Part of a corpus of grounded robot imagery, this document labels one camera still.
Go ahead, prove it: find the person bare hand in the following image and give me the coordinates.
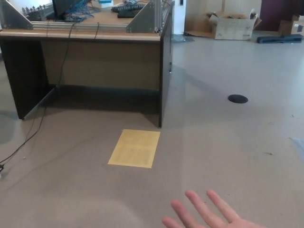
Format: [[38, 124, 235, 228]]
[[162, 189, 266, 228]]

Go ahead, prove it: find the yellow paper sheet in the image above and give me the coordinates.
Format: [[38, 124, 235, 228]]
[[107, 129, 161, 169]]

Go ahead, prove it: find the black round floor cover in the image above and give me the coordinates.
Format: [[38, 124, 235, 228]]
[[228, 94, 248, 104]]

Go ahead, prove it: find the crumpled clear plastic bag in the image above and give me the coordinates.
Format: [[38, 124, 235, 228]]
[[173, 35, 195, 43]]

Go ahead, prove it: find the large open cardboard box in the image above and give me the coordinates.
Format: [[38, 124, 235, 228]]
[[209, 9, 262, 40]]

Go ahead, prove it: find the flat cardboard sheet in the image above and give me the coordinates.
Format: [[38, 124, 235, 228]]
[[184, 14, 216, 38]]

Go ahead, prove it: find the wooden desk with dark sides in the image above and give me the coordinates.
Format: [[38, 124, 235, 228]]
[[0, 0, 176, 128]]

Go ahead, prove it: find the small cardboard box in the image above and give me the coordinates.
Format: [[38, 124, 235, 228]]
[[278, 14, 304, 37]]

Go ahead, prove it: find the dark maroon door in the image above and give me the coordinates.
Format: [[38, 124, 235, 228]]
[[259, 0, 304, 31]]

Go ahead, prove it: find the black keyboard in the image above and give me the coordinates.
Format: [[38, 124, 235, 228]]
[[111, 3, 145, 12], [117, 9, 143, 19]]

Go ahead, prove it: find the white and blue box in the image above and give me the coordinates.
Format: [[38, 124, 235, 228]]
[[92, 0, 114, 8]]

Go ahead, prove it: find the black monitor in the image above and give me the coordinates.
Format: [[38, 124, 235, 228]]
[[46, 0, 88, 19]]

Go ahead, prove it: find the black cable with plug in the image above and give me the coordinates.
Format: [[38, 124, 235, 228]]
[[163, 1, 173, 73]]

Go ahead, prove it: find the aluminium extrusion frame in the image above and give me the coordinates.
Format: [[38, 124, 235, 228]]
[[0, 0, 175, 34]]

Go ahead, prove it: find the long thin black cable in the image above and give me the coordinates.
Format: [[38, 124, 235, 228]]
[[0, 22, 76, 171]]

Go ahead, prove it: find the blue cable bundle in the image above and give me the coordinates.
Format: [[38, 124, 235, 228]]
[[65, 0, 95, 22]]

